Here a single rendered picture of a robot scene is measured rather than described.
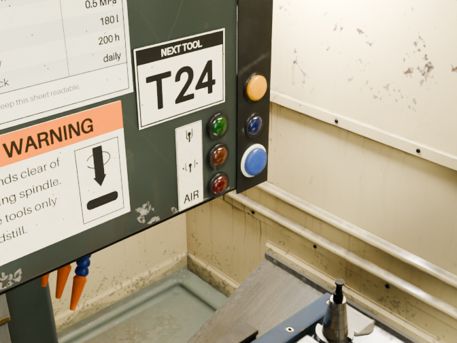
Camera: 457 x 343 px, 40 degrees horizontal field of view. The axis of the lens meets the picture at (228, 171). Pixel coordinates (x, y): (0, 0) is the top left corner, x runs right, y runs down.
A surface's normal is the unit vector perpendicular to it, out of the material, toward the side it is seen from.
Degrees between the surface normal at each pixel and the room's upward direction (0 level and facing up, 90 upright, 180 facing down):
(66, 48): 90
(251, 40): 90
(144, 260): 90
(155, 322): 0
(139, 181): 90
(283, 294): 24
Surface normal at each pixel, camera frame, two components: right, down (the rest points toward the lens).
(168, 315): 0.00, -0.89
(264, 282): -0.30, -0.69
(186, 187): 0.67, 0.34
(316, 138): -0.74, 0.31
